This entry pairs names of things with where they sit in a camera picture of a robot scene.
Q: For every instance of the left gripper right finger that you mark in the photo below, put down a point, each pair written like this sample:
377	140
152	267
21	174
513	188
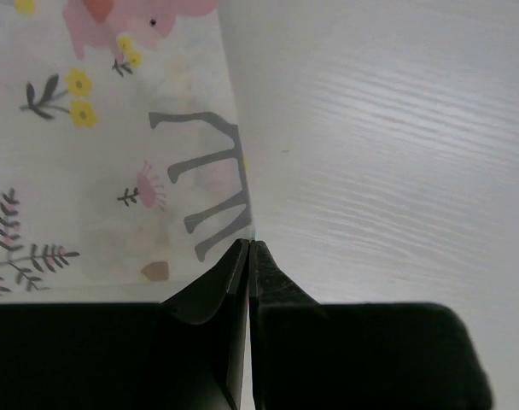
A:
390	355

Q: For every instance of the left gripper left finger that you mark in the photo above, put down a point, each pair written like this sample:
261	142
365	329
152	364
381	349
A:
183	353

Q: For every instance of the floral animal print cloth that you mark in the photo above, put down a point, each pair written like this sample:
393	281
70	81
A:
120	155

